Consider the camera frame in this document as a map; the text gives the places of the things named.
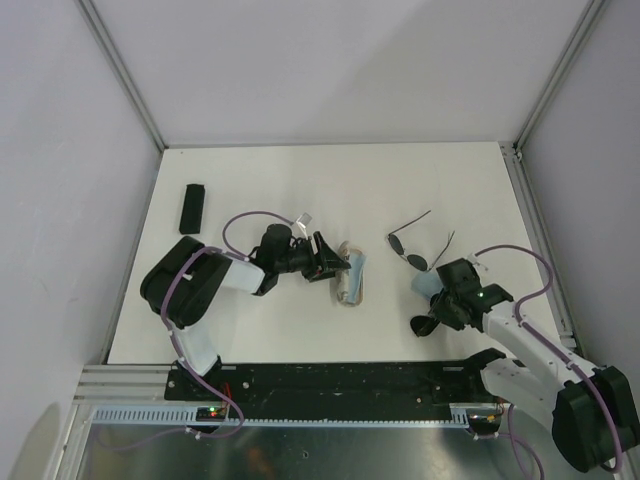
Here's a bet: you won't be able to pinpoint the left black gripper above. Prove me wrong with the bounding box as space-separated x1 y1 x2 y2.
275 231 349 282

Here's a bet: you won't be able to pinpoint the patterned glasses case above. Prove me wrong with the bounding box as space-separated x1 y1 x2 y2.
336 241 367 307

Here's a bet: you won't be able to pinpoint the blue cleaning cloth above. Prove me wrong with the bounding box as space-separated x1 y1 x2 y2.
347 250 367 306
411 271 443 301

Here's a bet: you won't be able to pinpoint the black sunglasses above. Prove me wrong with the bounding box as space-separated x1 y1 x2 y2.
410 315 440 338

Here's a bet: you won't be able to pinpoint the thin metal frame sunglasses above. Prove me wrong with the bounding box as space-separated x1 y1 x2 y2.
386 210 456 272

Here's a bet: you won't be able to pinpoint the black rectangular glasses case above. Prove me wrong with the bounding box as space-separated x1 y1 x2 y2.
178 184 206 235

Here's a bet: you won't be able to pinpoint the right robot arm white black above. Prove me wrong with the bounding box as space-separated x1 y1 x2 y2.
429 259 639 472

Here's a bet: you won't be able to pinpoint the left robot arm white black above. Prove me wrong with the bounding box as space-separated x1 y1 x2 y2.
140 224 351 400

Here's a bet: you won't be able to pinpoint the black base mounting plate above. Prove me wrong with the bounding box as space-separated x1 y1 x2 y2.
164 358 505 423

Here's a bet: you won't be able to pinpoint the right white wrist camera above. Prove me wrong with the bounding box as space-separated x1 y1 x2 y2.
466 253 489 272

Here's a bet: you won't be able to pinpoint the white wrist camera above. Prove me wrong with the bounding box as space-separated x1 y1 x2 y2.
466 253 489 272
293 212 312 239

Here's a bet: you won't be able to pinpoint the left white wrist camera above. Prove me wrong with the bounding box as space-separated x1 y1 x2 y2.
293 212 312 239

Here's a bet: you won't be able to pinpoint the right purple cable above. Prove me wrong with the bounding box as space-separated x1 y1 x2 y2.
472 244 624 479

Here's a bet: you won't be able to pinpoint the white slotted cable duct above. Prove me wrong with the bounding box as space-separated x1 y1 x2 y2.
91 405 470 429

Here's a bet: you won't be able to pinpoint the right aluminium corner post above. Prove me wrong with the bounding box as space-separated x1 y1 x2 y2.
512 0 611 151

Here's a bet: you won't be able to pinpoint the aluminium corner post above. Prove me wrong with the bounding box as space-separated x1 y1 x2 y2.
74 0 167 153
512 0 611 151

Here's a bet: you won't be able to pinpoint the left aluminium corner post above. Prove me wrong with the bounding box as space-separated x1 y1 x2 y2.
74 0 167 153

